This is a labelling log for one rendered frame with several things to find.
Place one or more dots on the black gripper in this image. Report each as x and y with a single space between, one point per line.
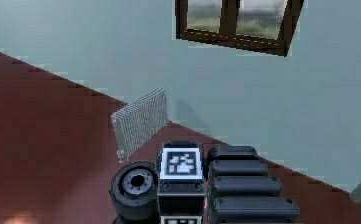
134 190

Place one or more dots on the brown framed window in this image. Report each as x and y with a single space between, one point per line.
234 23

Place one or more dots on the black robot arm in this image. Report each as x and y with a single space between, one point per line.
244 186

